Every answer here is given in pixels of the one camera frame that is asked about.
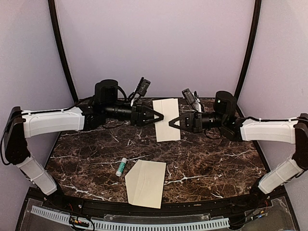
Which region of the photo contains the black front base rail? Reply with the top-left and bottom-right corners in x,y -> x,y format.
19,186 -> 294,220

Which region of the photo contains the black enclosure frame post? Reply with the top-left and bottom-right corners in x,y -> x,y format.
234,0 -> 262,97
48,0 -> 79,103

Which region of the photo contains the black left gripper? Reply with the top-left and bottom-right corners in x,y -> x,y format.
104,101 -> 165,127

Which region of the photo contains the black enclosure frame post left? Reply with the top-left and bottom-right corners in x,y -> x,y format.
48,0 -> 79,103

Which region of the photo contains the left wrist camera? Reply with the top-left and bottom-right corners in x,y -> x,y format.
133,77 -> 151,98

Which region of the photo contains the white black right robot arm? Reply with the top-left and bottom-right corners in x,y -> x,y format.
169,91 -> 308,209

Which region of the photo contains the white slotted cable duct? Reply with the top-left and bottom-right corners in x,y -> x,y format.
31,206 -> 230,231

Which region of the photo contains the black enclosure frame post right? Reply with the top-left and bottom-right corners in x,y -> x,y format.
234,0 -> 262,97

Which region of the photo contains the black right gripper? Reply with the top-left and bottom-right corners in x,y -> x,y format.
169,111 -> 226,134

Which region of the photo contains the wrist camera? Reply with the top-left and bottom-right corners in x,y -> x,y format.
182,89 -> 204,112
133,77 -> 151,98

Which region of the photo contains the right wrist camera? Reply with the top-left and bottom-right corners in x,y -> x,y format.
182,89 -> 204,112

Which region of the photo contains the green white glue stick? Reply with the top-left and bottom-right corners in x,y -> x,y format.
115,157 -> 127,177

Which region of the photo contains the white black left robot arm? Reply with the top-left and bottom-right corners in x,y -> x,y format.
0,78 -> 164,210

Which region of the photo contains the lined paper letter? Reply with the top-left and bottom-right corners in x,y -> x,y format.
153,98 -> 180,142

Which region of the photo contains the cream paper envelope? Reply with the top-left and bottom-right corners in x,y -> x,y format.
125,160 -> 167,209

